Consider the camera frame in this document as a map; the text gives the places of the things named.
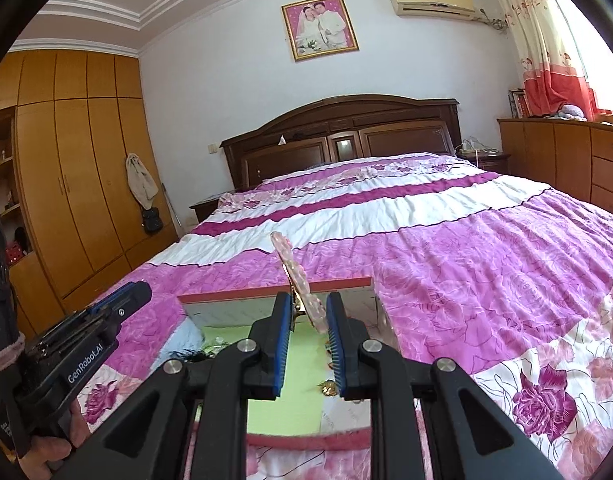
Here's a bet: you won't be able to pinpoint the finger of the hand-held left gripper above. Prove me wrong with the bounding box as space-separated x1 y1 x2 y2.
84 281 153 323

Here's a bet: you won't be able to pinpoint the person's left hand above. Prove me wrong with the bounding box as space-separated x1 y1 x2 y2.
19 402 92 480

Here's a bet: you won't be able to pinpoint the white thin rod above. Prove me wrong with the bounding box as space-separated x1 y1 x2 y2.
160 182 183 233

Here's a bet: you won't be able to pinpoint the light green paper sheet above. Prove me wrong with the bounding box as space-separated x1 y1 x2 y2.
199 324 372 436

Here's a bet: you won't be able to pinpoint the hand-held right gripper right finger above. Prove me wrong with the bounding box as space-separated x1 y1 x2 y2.
326 292 567 480

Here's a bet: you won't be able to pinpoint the beige hanging cloth bag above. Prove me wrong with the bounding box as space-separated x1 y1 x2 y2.
125 152 160 210

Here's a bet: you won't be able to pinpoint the dark wooden nightstand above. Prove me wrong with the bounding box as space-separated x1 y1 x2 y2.
453 152 511 176
189 192 237 223

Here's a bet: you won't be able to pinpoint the black hanging bag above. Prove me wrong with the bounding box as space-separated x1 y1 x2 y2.
141 207 163 235

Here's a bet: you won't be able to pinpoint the white wall air conditioner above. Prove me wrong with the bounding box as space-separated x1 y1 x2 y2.
389 0 477 22

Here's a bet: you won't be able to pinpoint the orange wooden wardrobe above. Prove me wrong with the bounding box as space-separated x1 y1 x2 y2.
0 49 180 341

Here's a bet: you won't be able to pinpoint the white charger and cables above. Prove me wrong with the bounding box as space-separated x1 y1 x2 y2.
459 137 498 157

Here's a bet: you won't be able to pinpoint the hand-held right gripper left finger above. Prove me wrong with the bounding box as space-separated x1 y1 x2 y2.
49 291 293 480

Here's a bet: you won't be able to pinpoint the row of books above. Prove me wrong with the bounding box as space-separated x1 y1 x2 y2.
507 89 532 120

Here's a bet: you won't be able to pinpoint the framed wedding photo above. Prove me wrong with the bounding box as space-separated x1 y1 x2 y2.
281 0 360 62

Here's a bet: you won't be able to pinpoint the orange wooden low cabinet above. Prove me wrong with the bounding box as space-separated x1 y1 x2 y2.
497 117 613 221

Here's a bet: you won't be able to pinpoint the dark wooden headboard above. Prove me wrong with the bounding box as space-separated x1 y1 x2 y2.
220 94 462 192

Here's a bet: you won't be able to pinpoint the grey plush toy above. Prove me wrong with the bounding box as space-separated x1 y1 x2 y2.
549 104 587 122

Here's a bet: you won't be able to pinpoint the red cardboard box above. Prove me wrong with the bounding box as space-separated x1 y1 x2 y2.
178 276 402 456

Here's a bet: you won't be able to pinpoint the black feather hair accessory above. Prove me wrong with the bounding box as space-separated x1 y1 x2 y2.
179 347 220 363

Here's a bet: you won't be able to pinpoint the pink pearly hair clip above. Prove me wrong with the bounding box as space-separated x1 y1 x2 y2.
270 231 329 335

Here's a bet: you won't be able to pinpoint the red and white curtain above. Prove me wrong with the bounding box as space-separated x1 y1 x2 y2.
486 0 602 118

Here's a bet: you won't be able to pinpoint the bed with pink floral quilt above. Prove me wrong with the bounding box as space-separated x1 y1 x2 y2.
81 152 613 480

